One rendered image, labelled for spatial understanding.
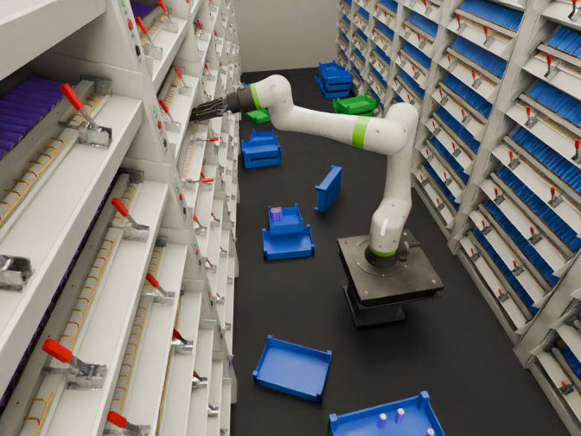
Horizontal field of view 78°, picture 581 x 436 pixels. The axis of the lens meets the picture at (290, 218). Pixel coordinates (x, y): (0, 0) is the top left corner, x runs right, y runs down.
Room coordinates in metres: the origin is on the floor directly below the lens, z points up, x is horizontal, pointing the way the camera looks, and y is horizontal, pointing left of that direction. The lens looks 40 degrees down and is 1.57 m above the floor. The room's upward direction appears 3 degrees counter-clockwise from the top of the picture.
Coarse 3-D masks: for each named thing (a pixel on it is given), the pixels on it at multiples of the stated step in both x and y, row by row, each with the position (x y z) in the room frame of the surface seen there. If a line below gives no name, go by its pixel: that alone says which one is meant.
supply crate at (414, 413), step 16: (400, 400) 0.46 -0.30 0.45; (416, 400) 0.47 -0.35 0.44; (336, 416) 0.43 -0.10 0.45; (352, 416) 0.43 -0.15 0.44; (368, 416) 0.44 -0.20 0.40; (416, 416) 0.43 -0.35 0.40; (432, 416) 0.42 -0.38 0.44; (336, 432) 0.40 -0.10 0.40; (352, 432) 0.40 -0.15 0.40; (368, 432) 0.40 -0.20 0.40; (384, 432) 0.40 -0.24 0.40; (400, 432) 0.39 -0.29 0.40; (416, 432) 0.39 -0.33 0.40
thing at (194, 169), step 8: (208, 120) 1.37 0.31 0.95; (200, 128) 1.33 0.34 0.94; (200, 136) 1.27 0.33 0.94; (192, 152) 1.13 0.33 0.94; (200, 152) 1.14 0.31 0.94; (192, 160) 1.08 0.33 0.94; (200, 160) 1.09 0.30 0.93; (192, 168) 1.03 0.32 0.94; (200, 168) 1.04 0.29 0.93; (184, 176) 0.97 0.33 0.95; (192, 176) 0.98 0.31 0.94; (184, 192) 0.89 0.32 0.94; (192, 192) 0.90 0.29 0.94; (192, 200) 0.86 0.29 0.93; (192, 208) 0.77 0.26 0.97; (192, 216) 0.77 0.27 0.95
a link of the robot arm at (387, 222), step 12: (384, 204) 1.22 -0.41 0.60; (396, 204) 1.20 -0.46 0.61; (384, 216) 1.13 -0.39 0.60; (396, 216) 1.13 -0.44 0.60; (372, 228) 1.13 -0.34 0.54; (384, 228) 1.08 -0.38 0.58; (396, 228) 1.08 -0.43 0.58; (372, 240) 1.11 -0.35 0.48; (384, 240) 1.08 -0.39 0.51; (396, 240) 1.09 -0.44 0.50; (384, 252) 1.08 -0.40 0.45
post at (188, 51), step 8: (192, 32) 1.42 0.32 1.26; (184, 40) 1.37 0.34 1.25; (192, 40) 1.39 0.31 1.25; (184, 48) 1.37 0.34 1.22; (192, 48) 1.37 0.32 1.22; (176, 56) 1.37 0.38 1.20; (184, 56) 1.37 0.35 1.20; (192, 56) 1.37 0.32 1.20; (200, 72) 1.42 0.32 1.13; (200, 80) 1.38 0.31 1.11; (200, 88) 1.37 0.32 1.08; (200, 96) 1.37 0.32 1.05; (208, 128) 1.37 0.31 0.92; (208, 136) 1.37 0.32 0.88; (208, 144) 1.37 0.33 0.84; (208, 152) 1.37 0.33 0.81; (216, 152) 1.44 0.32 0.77; (216, 168) 1.37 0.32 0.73; (216, 176) 1.37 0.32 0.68; (216, 184) 1.37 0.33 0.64; (224, 200) 1.40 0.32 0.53; (224, 208) 1.37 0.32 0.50; (224, 216) 1.37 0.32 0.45; (232, 240) 1.39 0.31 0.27; (232, 248) 1.37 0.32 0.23
